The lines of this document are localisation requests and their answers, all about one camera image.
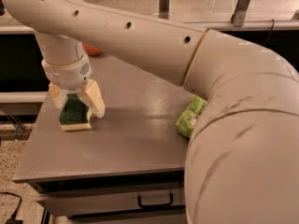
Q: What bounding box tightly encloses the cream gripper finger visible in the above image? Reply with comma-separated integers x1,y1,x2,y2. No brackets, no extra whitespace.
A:
49,82,67,109
78,79,106,118

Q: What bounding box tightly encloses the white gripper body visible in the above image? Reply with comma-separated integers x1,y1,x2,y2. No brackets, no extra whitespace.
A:
42,53,92,91

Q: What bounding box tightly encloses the green and yellow sponge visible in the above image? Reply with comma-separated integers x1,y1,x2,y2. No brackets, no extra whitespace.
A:
59,93,92,132

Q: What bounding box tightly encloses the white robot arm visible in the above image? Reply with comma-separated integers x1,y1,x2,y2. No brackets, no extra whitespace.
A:
3,0,299,224

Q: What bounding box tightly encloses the red apple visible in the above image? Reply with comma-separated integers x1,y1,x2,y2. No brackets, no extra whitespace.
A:
83,43,102,56

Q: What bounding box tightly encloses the green Dang chips bag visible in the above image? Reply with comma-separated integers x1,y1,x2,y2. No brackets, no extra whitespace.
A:
176,95,207,138

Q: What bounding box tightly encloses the grey lower drawer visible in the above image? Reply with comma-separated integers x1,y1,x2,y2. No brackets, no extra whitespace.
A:
70,214,187,224

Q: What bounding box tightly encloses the grey drawer with black handle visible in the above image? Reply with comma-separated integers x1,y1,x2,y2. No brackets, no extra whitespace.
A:
37,183,185,217

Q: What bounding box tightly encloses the middle metal railing bracket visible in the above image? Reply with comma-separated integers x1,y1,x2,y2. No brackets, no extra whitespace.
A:
159,0,170,20

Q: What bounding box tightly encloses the metal railing bracket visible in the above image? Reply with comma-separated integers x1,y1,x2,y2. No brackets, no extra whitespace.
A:
231,0,250,27
159,0,170,20

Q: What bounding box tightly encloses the black cable on floor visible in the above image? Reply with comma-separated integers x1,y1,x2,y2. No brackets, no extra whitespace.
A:
0,191,23,224

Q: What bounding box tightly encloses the right metal railing bracket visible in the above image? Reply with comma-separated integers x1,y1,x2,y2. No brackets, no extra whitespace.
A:
231,0,250,27

